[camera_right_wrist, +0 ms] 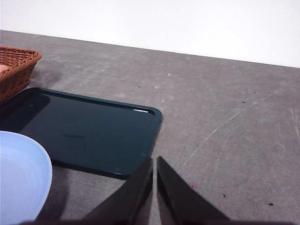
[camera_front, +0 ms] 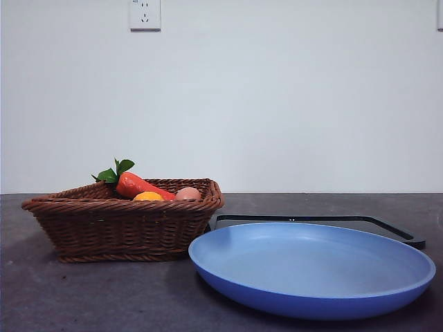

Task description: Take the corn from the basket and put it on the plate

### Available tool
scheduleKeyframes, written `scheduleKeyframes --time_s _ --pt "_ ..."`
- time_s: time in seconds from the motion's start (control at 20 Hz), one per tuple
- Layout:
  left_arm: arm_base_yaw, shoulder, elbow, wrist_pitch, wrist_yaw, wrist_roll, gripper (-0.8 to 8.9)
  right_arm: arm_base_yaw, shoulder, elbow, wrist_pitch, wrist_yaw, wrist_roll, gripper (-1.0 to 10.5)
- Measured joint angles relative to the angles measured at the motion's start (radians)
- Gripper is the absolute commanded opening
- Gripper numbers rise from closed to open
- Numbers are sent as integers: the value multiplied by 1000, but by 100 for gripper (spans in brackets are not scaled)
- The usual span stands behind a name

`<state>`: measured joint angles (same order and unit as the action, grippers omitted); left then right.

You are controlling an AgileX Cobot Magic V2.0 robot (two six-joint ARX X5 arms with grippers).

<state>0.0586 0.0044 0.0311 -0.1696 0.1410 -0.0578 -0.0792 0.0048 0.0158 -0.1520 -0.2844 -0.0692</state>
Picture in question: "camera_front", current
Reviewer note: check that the brown wicker basket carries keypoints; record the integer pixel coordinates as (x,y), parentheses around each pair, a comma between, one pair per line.
(121,231)

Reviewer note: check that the orange carrot with green leaves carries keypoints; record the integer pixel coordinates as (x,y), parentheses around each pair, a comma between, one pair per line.
(135,185)

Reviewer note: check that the white wall socket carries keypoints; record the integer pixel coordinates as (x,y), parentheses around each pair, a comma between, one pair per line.
(145,17)

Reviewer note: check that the brown egg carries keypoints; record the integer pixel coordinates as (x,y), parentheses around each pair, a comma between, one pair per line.
(188,194)

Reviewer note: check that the blue round plate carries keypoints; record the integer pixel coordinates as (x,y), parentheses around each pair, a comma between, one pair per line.
(311,263)

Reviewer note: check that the black cutting board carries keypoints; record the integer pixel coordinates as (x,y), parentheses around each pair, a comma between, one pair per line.
(391,230)

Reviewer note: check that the yellow orange corn cob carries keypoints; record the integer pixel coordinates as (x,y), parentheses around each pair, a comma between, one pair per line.
(149,197)

